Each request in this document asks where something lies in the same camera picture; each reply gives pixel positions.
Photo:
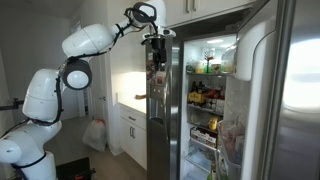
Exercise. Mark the red mountain postcard magnet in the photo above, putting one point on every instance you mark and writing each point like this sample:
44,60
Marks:
160,80

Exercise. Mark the white upper cabinet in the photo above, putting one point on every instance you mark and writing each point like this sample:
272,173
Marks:
206,8

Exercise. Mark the white room door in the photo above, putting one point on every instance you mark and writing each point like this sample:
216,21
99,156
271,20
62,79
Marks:
100,83

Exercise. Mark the dark glass bottle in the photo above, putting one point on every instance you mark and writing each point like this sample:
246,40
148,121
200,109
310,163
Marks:
200,88
194,87

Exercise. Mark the white paper magnet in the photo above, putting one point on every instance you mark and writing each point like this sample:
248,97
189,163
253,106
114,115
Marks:
150,56

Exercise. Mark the stainless refrigerator door with bins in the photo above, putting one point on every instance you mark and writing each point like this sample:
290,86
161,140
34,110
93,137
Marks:
300,143

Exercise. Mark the stainless freezer door with dispenser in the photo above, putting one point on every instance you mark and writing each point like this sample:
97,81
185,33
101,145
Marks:
160,150

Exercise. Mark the black robot table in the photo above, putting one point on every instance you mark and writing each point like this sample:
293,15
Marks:
70,168

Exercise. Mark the open refrigerator door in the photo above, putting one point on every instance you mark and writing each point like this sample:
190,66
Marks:
200,43

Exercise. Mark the printed cardboard carton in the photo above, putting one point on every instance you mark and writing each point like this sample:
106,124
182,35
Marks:
203,137

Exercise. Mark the red food package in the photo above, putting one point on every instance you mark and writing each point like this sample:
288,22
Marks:
214,93

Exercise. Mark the orange black clamp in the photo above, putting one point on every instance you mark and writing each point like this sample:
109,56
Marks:
79,176

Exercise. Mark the white cabinet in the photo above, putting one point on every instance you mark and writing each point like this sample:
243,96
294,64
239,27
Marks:
138,146
206,8

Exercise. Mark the brown wooden utensil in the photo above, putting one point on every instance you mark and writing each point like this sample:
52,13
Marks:
140,97

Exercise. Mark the white food containers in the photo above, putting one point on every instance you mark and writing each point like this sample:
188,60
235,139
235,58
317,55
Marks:
215,105

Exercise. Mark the black camera stand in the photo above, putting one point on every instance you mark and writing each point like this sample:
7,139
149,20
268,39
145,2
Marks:
18,103

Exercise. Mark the clear plastic bag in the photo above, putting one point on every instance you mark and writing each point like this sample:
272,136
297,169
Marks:
231,140

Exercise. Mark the clear crisper drawer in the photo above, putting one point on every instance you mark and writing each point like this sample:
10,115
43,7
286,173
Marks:
200,158

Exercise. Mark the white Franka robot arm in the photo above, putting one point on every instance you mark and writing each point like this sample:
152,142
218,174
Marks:
43,96

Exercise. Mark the yellow round food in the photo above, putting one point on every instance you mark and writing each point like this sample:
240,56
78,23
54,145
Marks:
213,123

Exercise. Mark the colorful character magnet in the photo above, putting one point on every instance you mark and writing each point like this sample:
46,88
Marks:
152,70

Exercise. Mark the white lower cabinet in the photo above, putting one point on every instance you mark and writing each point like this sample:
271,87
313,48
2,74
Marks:
138,146

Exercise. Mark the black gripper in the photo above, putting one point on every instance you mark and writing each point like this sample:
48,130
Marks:
159,46

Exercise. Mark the yellow box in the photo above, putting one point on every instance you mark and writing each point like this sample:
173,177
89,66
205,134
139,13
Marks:
196,98

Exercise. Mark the white trash bag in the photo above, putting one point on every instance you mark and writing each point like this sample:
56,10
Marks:
95,136

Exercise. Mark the yellow green food container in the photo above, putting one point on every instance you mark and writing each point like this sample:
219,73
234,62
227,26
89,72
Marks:
199,68

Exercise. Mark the green bottle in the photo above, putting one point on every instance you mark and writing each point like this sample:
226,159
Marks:
212,174

